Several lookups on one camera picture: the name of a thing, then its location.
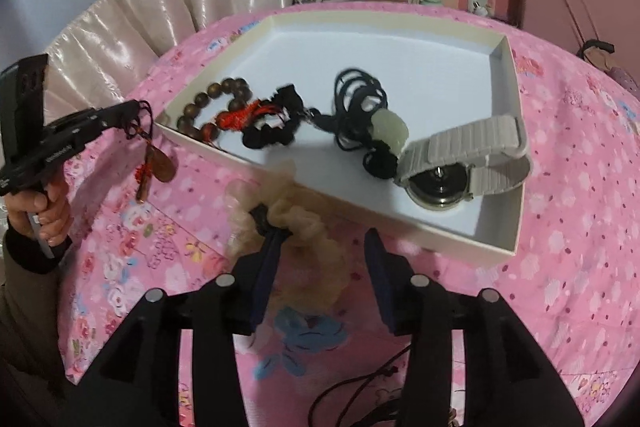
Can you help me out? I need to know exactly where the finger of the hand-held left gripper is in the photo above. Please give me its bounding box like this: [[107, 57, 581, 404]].
[[60, 101, 141, 142]]

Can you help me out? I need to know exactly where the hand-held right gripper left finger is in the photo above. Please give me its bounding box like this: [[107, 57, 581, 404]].
[[75, 229, 289, 427]]

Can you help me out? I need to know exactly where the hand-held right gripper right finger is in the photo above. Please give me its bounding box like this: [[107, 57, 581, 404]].
[[364, 228, 586, 427]]

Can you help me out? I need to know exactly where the cream scrunchie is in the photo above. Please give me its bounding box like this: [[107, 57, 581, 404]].
[[225, 167, 351, 314]]

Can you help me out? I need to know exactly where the wooden pendant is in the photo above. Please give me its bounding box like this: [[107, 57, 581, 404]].
[[122, 99, 180, 206]]

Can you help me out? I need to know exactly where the brown wooden bead bracelet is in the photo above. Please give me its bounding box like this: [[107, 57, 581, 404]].
[[175, 77, 253, 150]]

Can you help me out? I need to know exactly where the black cord jade necklace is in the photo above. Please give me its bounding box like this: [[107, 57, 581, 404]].
[[312, 68, 414, 180]]

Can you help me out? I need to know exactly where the beige band wristwatch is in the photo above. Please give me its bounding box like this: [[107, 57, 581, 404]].
[[395, 114, 534, 210]]

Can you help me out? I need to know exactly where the shallow white box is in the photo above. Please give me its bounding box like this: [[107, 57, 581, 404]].
[[155, 9, 532, 267]]

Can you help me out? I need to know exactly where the person's left forearm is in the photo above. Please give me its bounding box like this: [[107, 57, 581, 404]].
[[0, 227, 77, 408]]

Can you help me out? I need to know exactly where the person's left hand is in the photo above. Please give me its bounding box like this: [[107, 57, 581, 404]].
[[5, 179, 74, 248]]

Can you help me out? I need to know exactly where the pink floral bedsheet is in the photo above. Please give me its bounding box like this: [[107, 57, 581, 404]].
[[50, 2, 640, 427]]

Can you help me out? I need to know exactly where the purple pillow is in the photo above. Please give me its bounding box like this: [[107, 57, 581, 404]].
[[607, 62, 640, 91]]

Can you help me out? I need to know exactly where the thin black cord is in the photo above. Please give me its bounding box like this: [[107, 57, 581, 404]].
[[307, 344, 416, 427]]

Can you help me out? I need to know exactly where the black strap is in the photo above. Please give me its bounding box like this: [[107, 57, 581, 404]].
[[576, 39, 617, 62]]

